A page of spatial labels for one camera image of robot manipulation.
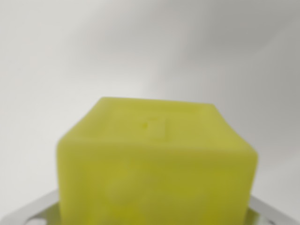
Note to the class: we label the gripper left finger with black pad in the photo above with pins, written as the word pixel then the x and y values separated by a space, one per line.
pixel 35 211

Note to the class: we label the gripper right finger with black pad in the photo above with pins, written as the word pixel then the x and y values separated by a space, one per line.
pixel 269 214

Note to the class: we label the yellow cube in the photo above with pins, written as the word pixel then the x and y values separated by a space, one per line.
pixel 157 168

